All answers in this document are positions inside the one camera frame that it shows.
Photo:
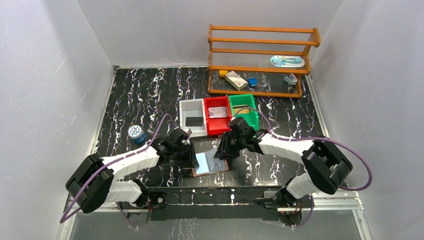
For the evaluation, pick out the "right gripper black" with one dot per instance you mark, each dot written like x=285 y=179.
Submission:
x=224 y=151

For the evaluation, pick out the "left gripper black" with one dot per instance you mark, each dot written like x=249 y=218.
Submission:
x=184 y=152

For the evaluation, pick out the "brown leather card holder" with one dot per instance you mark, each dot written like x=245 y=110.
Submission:
x=207 y=164

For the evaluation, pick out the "grey numbered credit card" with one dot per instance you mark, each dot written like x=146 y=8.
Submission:
x=217 y=112

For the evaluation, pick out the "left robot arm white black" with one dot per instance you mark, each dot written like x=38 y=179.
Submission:
x=98 y=180

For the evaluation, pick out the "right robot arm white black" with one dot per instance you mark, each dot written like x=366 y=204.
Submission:
x=326 y=166

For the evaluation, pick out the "black card in white bin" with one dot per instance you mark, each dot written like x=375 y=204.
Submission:
x=194 y=121

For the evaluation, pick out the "gold card in green bin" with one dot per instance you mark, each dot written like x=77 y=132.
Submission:
x=241 y=111

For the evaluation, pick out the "red plastic bin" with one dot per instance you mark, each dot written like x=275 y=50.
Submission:
x=217 y=126

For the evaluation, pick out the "white plastic bin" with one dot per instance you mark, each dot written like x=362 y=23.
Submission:
x=193 y=107

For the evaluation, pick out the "green plastic bin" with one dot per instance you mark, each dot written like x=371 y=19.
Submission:
x=240 y=101

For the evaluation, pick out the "blue patterned can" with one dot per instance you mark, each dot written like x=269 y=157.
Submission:
x=136 y=134

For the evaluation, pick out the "white cardboard box on shelf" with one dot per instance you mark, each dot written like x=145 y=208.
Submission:
x=236 y=80

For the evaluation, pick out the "small blue block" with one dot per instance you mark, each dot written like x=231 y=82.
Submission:
x=252 y=82

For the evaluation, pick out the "small yellow block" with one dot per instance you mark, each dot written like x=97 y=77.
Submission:
x=222 y=73

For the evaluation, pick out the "wooden orange shelf rack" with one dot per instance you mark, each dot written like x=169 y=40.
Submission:
x=247 y=50

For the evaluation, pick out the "light blue tape dispenser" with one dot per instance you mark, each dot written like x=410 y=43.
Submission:
x=291 y=79

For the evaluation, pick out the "teal packaged tool on shelf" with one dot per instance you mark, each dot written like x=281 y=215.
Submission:
x=283 y=61

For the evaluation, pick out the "black metal base frame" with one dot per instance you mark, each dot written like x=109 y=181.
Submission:
x=242 y=202

